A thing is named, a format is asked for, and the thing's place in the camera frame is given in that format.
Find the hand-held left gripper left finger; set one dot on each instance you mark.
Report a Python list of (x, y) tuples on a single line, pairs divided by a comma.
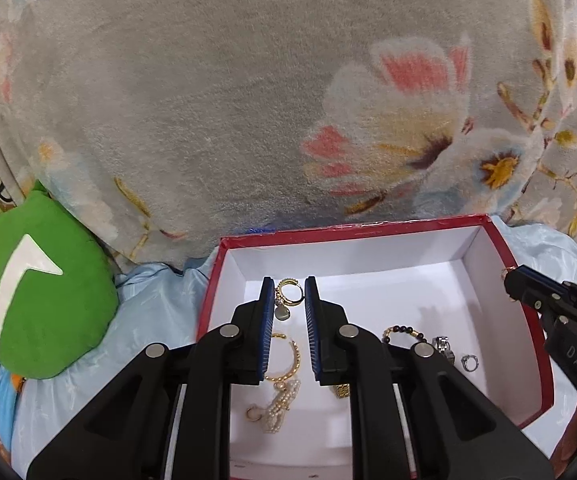
[(267, 330)]

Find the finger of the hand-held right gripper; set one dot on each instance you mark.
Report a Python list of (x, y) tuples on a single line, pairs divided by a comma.
[(528, 292), (558, 282)]

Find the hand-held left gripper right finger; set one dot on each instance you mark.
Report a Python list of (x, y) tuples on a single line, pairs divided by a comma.
[(312, 330)]

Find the gold hoop earring with pendant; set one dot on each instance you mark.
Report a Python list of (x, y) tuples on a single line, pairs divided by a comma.
[(282, 314)]

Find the gold twisted bangle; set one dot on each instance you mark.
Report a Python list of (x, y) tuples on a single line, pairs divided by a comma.
[(297, 360)]

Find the red cardboard box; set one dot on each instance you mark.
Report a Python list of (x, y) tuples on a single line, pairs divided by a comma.
[(368, 270)]

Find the person's right hand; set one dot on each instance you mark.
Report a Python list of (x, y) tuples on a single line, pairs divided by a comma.
[(576, 440)]

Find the light blue palm-print sheet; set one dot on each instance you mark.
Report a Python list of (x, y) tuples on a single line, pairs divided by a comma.
[(143, 310)]

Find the green plush cushion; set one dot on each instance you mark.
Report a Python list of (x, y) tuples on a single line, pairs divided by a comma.
[(68, 310)]

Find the grey floral blanket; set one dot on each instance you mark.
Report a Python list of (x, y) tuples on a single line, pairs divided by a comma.
[(218, 110)]

